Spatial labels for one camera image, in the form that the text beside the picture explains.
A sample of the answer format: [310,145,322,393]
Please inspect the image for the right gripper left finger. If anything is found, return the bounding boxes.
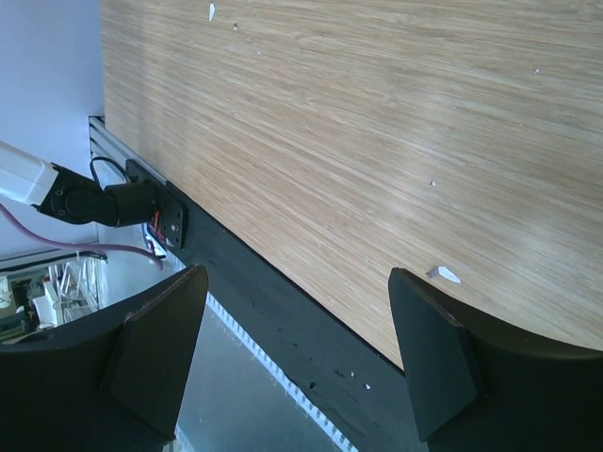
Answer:
[1,265,208,451]

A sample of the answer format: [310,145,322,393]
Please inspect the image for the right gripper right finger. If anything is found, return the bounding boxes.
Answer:
[388,268,602,451]

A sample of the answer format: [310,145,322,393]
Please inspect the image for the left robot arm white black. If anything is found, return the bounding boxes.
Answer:
[1,142,159,227]

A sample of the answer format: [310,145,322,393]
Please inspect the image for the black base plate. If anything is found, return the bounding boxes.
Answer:
[157,182,427,451]

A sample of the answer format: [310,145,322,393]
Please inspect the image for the white slotted cable duct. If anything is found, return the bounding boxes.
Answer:
[206,294,359,452]

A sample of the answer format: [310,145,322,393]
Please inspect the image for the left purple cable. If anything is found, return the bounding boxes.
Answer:
[0,204,165,271]

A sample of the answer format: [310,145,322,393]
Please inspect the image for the aluminium frame rail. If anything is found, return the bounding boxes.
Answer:
[89,116,167,185]

